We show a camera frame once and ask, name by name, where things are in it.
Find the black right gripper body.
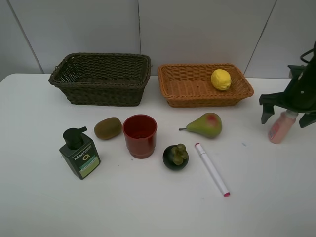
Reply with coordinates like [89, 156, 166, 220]
[259, 64, 316, 113]

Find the orange wicker basket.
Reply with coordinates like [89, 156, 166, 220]
[158, 63, 254, 108]

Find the red plastic cup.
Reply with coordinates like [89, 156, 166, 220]
[122, 114, 158, 159]

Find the dark purple mangosteen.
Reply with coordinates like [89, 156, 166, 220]
[162, 144, 189, 171]

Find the pink bottle white cap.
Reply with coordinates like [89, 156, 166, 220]
[268, 110, 298, 144]

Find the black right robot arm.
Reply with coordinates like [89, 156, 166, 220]
[259, 47, 316, 128]

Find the black camera cable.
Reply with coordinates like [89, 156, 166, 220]
[300, 48, 316, 64]

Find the dark green pump bottle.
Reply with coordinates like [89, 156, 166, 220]
[59, 127, 101, 180]

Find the yellow lemon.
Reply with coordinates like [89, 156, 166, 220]
[211, 69, 232, 91]

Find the green red pear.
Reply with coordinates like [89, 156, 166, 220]
[179, 113, 222, 138]

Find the brown kiwi fruit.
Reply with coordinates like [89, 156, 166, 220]
[94, 117, 122, 140]

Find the white pink marker pen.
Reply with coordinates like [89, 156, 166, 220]
[195, 143, 230, 198]

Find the dark brown wicker basket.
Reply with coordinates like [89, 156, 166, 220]
[48, 53, 151, 107]

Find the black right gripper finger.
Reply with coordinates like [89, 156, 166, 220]
[261, 104, 275, 124]
[299, 112, 316, 128]

